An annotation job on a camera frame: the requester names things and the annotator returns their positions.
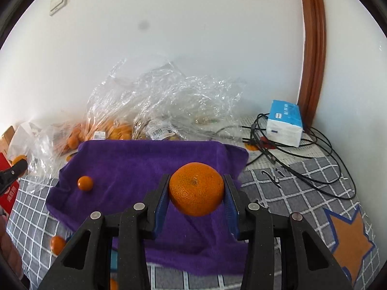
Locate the bag of small kumquats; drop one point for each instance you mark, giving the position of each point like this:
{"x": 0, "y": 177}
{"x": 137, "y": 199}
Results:
{"x": 111, "y": 129}

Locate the clear bag of fruits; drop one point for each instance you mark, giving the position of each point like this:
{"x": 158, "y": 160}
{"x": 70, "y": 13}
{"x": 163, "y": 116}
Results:
{"x": 45, "y": 150}

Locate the large orange mandarin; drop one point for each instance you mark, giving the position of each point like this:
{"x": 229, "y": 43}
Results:
{"x": 196, "y": 189}

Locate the brown wooden door frame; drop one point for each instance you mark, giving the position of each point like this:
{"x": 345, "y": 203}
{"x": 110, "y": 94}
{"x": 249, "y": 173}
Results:
{"x": 315, "y": 46}

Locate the person's left hand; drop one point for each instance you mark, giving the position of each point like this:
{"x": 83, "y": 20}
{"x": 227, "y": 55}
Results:
{"x": 9, "y": 251}

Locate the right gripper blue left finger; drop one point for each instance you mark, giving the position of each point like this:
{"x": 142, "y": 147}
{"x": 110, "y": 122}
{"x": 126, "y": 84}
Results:
{"x": 160, "y": 210}

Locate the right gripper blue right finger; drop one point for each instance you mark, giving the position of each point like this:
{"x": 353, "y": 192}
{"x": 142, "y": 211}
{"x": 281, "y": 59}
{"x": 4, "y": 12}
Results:
{"x": 232, "y": 206}

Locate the orange tangerine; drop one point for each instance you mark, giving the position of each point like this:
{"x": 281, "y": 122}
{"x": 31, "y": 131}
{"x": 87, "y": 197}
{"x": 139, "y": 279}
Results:
{"x": 20, "y": 165}
{"x": 85, "y": 183}
{"x": 57, "y": 244}

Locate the white wall switch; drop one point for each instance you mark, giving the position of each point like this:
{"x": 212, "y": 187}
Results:
{"x": 56, "y": 5}

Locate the blue tissue pack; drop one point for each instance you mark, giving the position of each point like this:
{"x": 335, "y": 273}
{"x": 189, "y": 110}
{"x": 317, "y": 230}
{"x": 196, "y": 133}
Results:
{"x": 284, "y": 123}

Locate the wooden chair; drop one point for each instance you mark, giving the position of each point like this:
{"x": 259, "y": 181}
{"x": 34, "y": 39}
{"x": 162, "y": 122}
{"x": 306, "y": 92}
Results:
{"x": 5, "y": 139}

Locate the large clear plastic bag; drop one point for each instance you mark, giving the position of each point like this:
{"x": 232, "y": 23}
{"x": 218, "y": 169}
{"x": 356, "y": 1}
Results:
{"x": 162, "y": 103}

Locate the purple towel-covered tray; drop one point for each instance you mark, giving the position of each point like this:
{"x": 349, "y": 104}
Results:
{"x": 151, "y": 199}

